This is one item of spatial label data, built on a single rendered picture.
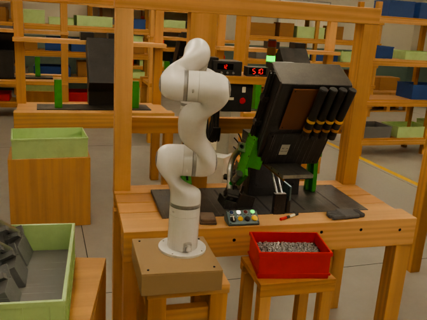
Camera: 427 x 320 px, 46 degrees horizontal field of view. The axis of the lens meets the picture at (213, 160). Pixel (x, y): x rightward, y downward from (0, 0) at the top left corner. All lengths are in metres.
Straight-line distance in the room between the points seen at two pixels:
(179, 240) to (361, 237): 1.07
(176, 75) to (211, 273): 0.75
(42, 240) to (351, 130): 1.89
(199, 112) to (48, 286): 0.85
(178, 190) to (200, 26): 1.12
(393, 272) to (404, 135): 5.49
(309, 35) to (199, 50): 8.90
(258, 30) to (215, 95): 8.50
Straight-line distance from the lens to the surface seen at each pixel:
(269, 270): 2.16
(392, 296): 2.98
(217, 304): 2.04
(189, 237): 1.98
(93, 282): 2.12
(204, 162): 1.85
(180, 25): 12.04
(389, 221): 2.74
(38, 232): 2.25
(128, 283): 2.40
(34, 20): 9.25
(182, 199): 1.92
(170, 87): 1.59
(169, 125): 2.88
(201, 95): 1.60
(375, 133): 7.95
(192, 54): 1.66
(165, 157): 1.88
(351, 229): 2.64
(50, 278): 2.05
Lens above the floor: 1.82
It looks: 15 degrees down
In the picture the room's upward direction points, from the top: 4 degrees clockwise
